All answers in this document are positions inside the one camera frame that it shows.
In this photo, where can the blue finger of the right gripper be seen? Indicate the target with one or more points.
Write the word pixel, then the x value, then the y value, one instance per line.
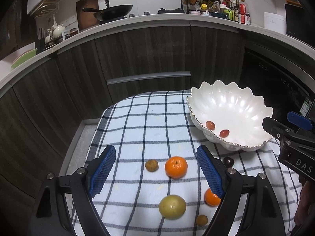
pixel 300 121
pixel 278 130

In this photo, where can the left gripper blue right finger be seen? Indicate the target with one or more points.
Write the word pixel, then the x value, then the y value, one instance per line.
pixel 227 184

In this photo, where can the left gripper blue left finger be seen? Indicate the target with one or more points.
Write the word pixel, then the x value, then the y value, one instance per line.
pixel 85 184

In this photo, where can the dark purple plum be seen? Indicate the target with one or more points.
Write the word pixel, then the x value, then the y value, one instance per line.
pixel 228 162

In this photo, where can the orange mandarin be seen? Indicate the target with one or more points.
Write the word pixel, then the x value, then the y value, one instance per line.
pixel 211 199
pixel 176 167

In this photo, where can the brown longan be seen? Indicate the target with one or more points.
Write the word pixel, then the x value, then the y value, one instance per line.
pixel 201 220
pixel 151 165

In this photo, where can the red grape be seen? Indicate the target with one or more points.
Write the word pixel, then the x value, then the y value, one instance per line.
pixel 210 125
pixel 224 133

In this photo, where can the yellow-green round pear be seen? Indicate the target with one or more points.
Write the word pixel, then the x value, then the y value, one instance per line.
pixel 172 207

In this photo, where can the person's right hand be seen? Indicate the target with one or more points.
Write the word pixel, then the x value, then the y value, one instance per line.
pixel 306 199

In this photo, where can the white scalloped ceramic bowl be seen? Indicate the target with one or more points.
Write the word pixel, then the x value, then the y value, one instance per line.
pixel 233 108

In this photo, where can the built-in black dishwasher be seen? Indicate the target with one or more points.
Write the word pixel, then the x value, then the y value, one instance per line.
pixel 268 75

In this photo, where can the blue checked white tablecloth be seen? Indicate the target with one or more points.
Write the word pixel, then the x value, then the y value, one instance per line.
pixel 157 125

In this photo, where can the black microwave oven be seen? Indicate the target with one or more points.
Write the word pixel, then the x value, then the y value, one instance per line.
pixel 299 24

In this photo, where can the white rice cooker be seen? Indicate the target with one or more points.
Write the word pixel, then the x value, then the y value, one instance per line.
pixel 275 22

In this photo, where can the red sauce bottle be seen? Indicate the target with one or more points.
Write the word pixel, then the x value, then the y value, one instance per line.
pixel 242 12

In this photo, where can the green dish tub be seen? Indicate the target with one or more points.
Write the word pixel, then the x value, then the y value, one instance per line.
pixel 23 58

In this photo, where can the white teapot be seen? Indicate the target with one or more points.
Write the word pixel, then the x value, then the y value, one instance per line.
pixel 57 29

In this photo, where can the wooden cutting board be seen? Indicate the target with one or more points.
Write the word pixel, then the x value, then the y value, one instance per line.
pixel 86 20

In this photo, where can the black gas stove grate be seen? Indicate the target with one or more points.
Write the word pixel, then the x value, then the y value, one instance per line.
pixel 170 11

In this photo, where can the black wok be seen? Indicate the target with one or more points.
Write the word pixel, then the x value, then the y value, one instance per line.
pixel 111 12

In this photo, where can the silver drawer handle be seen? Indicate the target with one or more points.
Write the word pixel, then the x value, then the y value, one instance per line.
pixel 148 76

